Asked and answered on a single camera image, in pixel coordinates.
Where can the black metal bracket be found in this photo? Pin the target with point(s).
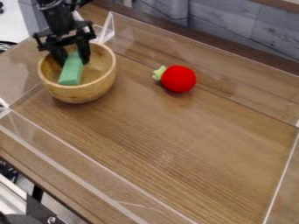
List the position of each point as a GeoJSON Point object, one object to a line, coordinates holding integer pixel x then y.
{"type": "Point", "coordinates": [40, 212]}

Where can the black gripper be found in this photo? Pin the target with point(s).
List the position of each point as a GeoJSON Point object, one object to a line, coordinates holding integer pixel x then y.
{"type": "Point", "coordinates": [61, 34]}

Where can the green rectangular stick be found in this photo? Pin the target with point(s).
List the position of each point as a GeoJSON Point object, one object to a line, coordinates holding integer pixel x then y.
{"type": "Point", "coordinates": [71, 70]}

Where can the brown wooden bowl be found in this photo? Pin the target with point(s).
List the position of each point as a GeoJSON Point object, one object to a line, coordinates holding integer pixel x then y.
{"type": "Point", "coordinates": [97, 77]}

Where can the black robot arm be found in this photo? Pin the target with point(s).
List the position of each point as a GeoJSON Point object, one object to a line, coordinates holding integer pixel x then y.
{"type": "Point", "coordinates": [60, 10]}

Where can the grey post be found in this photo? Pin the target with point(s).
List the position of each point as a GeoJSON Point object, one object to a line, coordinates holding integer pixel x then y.
{"type": "Point", "coordinates": [32, 16]}

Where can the clear acrylic tray walls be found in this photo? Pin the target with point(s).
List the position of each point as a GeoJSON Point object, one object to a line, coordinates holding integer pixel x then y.
{"type": "Point", "coordinates": [147, 156]}

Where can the red plush tomato toy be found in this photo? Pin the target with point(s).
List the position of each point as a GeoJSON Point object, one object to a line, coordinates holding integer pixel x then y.
{"type": "Point", "coordinates": [176, 78]}

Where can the black table leg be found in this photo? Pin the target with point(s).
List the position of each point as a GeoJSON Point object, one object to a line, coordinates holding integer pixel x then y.
{"type": "Point", "coordinates": [37, 193]}

